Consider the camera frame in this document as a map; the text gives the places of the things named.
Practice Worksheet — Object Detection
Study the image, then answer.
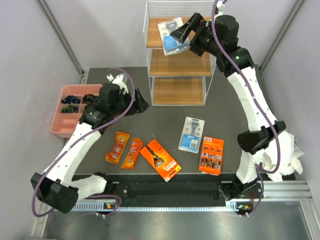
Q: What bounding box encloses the dark coiled item upper tray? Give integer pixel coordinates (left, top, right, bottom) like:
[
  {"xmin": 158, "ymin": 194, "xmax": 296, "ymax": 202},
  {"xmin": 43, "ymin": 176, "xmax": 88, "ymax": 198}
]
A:
[{"xmin": 82, "ymin": 93, "xmax": 99, "ymax": 105}]

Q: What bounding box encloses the blue black item in tray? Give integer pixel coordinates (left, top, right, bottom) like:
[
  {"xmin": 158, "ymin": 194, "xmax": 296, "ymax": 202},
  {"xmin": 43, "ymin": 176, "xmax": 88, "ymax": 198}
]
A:
[{"xmin": 60, "ymin": 95, "xmax": 81, "ymax": 105}]

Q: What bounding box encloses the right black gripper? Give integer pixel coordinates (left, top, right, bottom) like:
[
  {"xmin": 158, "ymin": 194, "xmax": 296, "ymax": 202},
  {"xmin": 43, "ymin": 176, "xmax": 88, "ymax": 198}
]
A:
[{"xmin": 168, "ymin": 14, "xmax": 221, "ymax": 58}]

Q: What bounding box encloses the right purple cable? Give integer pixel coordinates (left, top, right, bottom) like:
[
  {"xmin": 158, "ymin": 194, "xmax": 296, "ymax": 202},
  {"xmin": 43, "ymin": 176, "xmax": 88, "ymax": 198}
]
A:
[{"xmin": 211, "ymin": 0, "xmax": 282, "ymax": 217}]

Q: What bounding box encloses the purple cable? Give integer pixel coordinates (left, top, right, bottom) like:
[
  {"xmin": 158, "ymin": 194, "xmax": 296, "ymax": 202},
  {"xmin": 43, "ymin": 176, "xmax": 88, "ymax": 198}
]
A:
[
  {"xmin": 31, "ymin": 67, "xmax": 137, "ymax": 221},
  {"xmin": 211, "ymin": 0, "xmax": 282, "ymax": 217}
]

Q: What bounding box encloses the white wire wooden shelf rack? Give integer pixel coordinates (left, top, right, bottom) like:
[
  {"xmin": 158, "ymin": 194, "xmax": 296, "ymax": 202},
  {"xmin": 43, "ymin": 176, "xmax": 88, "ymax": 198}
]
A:
[{"xmin": 143, "ymin": 0, "xmax": 216, "ymax": 106}]

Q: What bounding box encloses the orange Gillette razor box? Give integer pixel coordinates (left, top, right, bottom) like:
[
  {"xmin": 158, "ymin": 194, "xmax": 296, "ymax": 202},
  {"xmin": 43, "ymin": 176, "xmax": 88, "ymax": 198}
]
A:
[{"xmin": 139, "ymin": 139, "xmax": 182, "ymax": 182}]

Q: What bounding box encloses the orange razor pouch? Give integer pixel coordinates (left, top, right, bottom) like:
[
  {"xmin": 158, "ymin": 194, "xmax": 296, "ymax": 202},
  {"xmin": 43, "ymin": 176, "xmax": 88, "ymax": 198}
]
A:
[
  {"xmin": 121, "ymin": 137, "xmax": 143, "ymax": 170},
  {"xmin": 105, "ymin": 131, "xmax": 130, "ymax": 164}
]

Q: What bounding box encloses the orange cartridge box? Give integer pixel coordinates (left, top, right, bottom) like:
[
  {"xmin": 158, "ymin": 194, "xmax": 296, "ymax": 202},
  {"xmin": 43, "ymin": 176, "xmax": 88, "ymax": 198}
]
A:
[{"xmin": 198, "ymin": 136, "xmax": 224, "ymax": 176}]

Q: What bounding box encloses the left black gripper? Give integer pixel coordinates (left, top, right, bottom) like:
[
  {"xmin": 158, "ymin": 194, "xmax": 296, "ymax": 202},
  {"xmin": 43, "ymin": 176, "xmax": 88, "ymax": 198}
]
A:
[{"xmin": 110, "ymin": 87, "xmax": 150, "ymax": 117}]

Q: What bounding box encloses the green black item in tray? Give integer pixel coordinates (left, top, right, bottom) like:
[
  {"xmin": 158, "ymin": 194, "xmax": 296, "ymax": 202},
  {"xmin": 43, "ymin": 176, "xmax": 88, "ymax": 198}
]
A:
[{"xmin": 60, "ymin": 105, "xmax": 78, "ymax": 114}]

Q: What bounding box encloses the blue razor blister pack two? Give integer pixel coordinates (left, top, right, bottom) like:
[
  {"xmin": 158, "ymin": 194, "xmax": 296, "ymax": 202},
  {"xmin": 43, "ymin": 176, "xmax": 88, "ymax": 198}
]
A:
[{"xmin": 178, "ymin": 116, "xmax": 205, "ymax": 154}]

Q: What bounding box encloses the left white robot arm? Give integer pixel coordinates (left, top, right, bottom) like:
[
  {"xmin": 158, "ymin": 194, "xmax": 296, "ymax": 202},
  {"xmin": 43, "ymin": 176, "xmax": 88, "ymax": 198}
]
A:
[{"xmin": 30, "ymin": 69, "xmax": 149, "ymax": 218}]

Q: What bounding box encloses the dark coiled item tray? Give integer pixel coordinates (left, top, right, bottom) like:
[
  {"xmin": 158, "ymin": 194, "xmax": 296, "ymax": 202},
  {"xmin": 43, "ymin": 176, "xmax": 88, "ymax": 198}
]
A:
[
  {"xmin": 82, "ymin": 93, "xmax": 99, "ymax": 105},
  {"xmin": 84, "ymin": 103, "xmax": 95, "ymax": 111}
]

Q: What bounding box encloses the dark coiled item lower tray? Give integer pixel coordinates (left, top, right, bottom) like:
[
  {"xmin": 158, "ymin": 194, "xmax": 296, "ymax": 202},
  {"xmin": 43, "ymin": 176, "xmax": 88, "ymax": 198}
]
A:
[{"xmin": 84, "ymin": 103, "xmax": 95, "ymax": 111}]

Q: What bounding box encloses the white crumpled cloth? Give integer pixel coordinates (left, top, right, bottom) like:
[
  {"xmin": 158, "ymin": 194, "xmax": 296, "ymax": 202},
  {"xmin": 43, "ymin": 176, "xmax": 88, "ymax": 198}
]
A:
[{"xmin": 261, "ymin": 130, "xmax": 304, "ymax": 182}]

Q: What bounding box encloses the blue razor blister pack one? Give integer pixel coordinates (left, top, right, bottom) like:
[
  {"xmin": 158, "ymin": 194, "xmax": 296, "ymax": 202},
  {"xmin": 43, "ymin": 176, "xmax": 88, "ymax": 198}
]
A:
[{"xmin": 157, "ymin": 17, "xmax": 190, "ymax": 56}]

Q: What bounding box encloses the pink divided plastic tray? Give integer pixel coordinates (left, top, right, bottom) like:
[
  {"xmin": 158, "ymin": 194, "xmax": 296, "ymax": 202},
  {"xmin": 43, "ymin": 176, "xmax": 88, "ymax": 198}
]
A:
[{"xmin": 50, "ymin": 84, "xmax": 102, "ymax": 139}]

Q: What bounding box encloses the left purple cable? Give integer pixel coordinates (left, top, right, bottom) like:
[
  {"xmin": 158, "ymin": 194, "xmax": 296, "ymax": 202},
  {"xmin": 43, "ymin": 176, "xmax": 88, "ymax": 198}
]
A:
[{"xmin": 31, "ymin": 67, "xmax": 137, "ymax": 221}]

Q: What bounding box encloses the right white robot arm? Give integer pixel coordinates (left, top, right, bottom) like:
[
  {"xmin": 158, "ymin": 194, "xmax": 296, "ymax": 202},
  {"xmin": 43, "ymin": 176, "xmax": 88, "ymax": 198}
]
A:
[{"xmin": 169, "ymin": 0, "xmax": 286, "ymax": 200}]

